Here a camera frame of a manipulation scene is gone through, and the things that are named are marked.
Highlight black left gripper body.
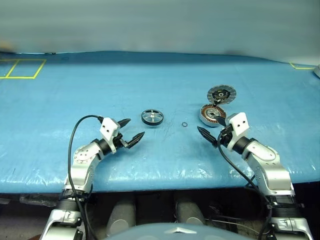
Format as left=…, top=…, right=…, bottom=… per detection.
left=113, top=131, right=129, bottom=149

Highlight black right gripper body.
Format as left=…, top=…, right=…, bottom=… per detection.
left=216, top=126, right=235, bottom=149

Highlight motor stator with copper windings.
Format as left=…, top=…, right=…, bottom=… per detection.
left=199, top=103, right=228, bottom=128

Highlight round finned motor end cap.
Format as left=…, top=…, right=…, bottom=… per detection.
left=206, top=84, right=237, bottom=104

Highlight black rotor bell silver spokes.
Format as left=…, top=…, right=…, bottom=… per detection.
left=140, top=108, right=164, bottom=127

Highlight blue plastic table cover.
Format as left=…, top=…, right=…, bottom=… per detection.
left=0, top=50, right=320, bottom=195

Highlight grey rounded robot leg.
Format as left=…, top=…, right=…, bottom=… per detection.
left=106, top=199, right=137, bottom=237
left=174, top=198, right=207, bottom=226

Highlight yellow tape corner marking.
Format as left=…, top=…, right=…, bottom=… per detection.
left=289, top=62, right=315, bottom=71

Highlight grey-blue robot torso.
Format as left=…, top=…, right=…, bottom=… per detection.
left=104, top=222, right=248, bottom=240

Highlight dark plastic foil under table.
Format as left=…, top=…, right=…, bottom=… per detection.
left=0, top=193, right=61, bottom=208

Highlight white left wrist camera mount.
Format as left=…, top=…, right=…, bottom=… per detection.
left=99, top=117, right=121, bottom=154

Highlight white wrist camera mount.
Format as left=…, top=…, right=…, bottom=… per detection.
left=99, top=117, right=121, bottom=154
left=224, top=112, right=251, bottom=151

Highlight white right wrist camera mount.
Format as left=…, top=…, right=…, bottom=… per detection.
left=224, top=112, right=251, bottom=151

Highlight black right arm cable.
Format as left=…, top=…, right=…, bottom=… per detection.
left=216, top=129, right=273, bottom=240

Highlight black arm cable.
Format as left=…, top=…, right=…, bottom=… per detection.
left=67, top=114, right=104, bottom=240
left=216, top=129, right=273, bottom=240

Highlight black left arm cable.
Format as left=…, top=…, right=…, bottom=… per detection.
left=67, top=114, right=104, bottom=240

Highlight thin grey cable under table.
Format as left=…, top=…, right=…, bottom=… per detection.
left=206, top=216, right=261, bottom=235

